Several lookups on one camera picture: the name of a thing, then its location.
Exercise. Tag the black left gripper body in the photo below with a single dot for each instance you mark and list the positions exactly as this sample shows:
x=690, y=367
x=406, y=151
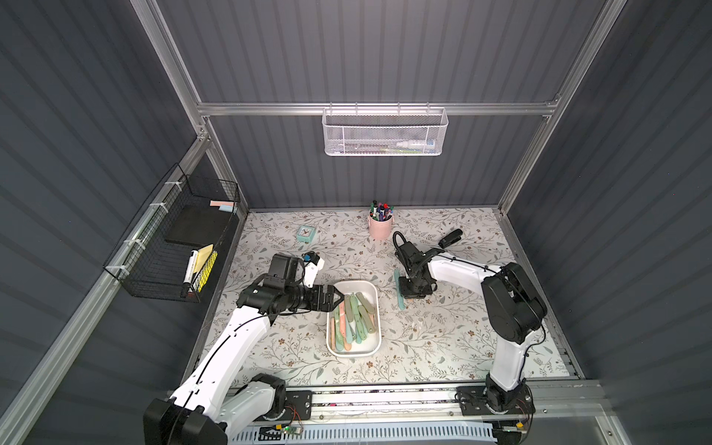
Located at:
x=323, y=298

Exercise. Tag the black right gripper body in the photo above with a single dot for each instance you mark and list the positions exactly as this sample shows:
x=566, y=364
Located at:
x=415, y=275

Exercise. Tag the teal fruit knife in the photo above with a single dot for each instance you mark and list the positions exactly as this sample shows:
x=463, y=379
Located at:
x=397, y=282

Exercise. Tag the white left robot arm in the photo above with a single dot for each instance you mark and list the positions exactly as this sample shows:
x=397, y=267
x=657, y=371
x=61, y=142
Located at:
x=199, y=411

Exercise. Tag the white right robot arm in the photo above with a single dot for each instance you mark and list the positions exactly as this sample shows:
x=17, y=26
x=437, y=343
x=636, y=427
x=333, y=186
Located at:
x=515, y=309

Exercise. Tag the white oval storage box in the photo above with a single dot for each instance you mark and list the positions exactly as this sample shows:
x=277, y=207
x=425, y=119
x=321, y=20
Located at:
x=353, y=328

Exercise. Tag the black stapler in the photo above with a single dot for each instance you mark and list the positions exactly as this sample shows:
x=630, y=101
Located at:
x=451, y=238

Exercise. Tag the pink pen cup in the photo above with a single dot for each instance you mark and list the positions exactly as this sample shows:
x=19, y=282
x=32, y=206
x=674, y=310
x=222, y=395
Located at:
x=380, y=230

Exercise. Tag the yellow highlighter pack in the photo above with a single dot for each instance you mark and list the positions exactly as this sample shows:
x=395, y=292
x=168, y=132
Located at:
x=206, y=263

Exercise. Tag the black notebook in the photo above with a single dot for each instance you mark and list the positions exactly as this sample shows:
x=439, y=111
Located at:
x=198, y=227

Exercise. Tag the black wire wall basket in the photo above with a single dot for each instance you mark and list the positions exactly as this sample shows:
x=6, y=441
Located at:
x=146, y=265

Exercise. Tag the white wire mesh basket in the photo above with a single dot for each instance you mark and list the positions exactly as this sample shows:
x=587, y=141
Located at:
x=384, y=132

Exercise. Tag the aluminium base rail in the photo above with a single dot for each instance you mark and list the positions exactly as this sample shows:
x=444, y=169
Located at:
x=552, y=398

